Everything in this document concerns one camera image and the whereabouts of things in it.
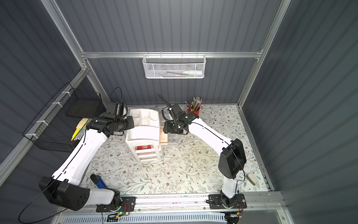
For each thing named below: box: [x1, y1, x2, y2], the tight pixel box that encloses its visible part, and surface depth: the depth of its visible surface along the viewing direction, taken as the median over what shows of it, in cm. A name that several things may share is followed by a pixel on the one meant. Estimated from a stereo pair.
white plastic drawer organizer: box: [125, 108, 162, 163], surface depth 82 cm
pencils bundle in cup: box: [184, 96, 203, 112], surface depth 104 cm
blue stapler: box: [96, 175, 108, 189], surface depth 80 cm
